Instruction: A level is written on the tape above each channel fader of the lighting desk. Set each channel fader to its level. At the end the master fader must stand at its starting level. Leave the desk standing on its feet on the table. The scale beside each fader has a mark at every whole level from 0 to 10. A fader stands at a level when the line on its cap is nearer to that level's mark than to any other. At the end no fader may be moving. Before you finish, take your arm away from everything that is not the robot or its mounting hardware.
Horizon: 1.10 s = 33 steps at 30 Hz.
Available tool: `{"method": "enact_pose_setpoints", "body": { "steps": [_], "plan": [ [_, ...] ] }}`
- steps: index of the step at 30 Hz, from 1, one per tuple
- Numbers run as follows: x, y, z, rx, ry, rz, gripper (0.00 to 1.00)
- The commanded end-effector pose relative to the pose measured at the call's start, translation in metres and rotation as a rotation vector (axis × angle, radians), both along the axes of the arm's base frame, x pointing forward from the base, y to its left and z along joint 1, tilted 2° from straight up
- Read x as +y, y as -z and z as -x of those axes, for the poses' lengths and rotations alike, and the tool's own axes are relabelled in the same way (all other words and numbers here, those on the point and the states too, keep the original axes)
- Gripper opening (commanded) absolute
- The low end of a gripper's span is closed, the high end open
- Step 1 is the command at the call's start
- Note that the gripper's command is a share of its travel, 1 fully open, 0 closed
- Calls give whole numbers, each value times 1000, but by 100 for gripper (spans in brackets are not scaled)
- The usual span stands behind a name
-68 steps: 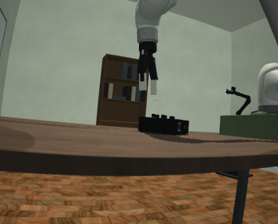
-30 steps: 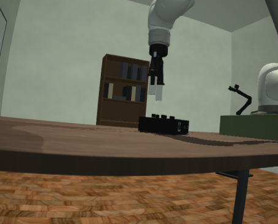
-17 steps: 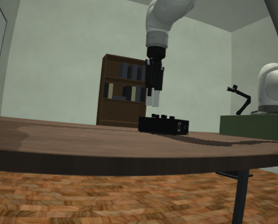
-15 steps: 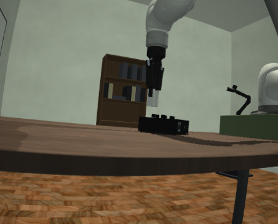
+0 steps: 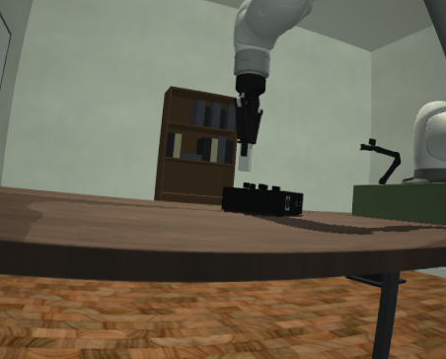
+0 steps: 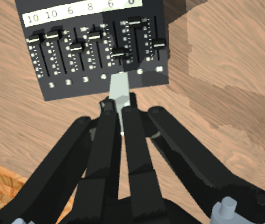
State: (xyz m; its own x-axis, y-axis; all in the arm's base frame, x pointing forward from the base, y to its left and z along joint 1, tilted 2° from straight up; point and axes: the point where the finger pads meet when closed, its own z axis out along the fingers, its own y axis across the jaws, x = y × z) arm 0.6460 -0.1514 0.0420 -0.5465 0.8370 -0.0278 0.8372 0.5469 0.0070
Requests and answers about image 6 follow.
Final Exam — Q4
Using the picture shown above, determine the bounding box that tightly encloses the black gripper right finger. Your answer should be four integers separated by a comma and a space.
119, 72, 265, 224

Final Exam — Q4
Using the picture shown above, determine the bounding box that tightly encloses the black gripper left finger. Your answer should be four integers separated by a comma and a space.
0, 73, 124, 224

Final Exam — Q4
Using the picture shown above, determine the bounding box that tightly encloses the black lighting desk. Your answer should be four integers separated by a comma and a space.
15, 0, 169, 101

